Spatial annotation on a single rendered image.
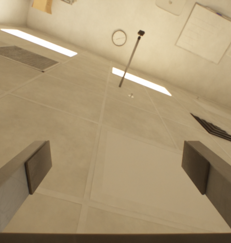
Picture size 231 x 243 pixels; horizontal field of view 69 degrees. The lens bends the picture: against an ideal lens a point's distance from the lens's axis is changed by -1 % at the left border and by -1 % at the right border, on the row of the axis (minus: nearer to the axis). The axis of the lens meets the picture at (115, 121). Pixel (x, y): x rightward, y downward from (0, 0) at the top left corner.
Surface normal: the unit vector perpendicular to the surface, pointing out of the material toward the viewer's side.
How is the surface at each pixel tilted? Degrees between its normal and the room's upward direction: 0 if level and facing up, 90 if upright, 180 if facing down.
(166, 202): 180
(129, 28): 90
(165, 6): 105
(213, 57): 90
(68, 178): 180
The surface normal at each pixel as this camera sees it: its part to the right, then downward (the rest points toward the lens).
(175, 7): 0.09, 0.22
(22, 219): 0.36, -0.83
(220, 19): 0.00, 0.45
